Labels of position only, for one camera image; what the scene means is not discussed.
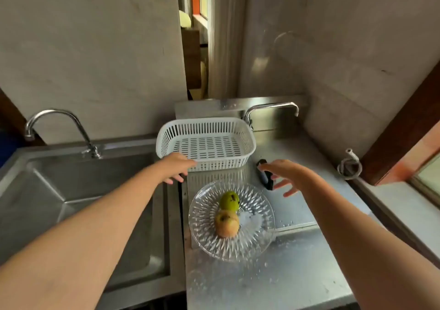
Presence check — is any person's left hand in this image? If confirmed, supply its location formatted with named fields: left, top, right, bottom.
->
left=151, top=152, right=197, bottom=185

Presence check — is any person's right hand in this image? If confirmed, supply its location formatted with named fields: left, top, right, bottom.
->
left=268, top=159, right=315, bottom=198

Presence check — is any green apple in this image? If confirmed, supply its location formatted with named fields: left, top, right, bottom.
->
left=220, top=191, right=240, bottom=213

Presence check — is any clear cut-glass plate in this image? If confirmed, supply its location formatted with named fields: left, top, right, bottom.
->
left=188, top=179, right=275, bottom=262

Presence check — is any yellow-red apple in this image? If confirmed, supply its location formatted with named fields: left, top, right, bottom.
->
left=215, top=210, right=240, bottom=239

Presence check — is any curved chrome gooseneck faucet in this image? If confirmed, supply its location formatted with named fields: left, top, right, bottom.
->
left=24, top=109, right=102, bottom=159

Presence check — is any person's left forearm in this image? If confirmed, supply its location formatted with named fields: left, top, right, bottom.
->
left=0, top=164, right=165, bottom=310

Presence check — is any person's right forearm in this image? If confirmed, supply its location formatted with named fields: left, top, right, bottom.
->
left=298, top=174, right=440, bottom=310

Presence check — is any stainless steel cover panel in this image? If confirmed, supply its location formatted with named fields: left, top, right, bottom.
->
left=182, top=134, right=374, bottom=249

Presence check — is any white slotted plastic basket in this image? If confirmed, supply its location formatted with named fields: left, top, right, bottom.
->
left=156, top=117, right=257, bottom=172

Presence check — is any straight-spout chrome faucet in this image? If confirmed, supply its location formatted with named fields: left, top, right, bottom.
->
left=242, top=102, right=300, bottom=132

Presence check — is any stainless steel sink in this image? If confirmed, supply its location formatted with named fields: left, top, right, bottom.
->
left=0, top=138, right=186, bottom=310

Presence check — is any black handle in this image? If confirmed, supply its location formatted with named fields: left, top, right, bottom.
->
left=256, top=159, right=274, bottom=191

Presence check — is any grey coiled hose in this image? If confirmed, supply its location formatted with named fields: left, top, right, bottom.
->
left=336, top=148, right=363, bottom=180

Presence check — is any dark wooden window frame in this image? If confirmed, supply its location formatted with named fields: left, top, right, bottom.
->
left=359, top=62, right=440, bottom=187

